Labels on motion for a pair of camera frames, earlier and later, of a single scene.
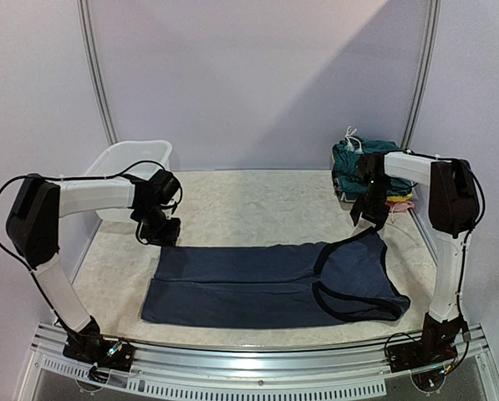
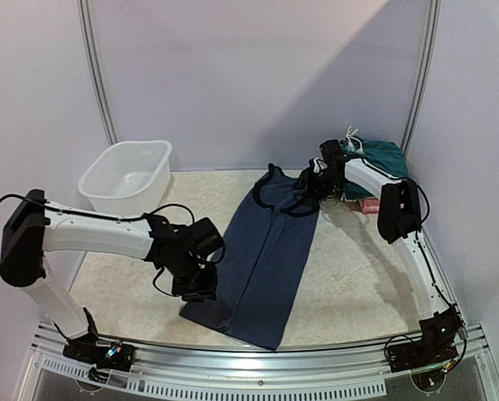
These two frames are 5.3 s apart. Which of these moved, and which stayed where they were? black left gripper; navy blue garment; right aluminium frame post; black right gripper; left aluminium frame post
Moved: navy blue garment; black right gripper; black left gripper
Stayed: right aluminium frame post; left aluminium frame post
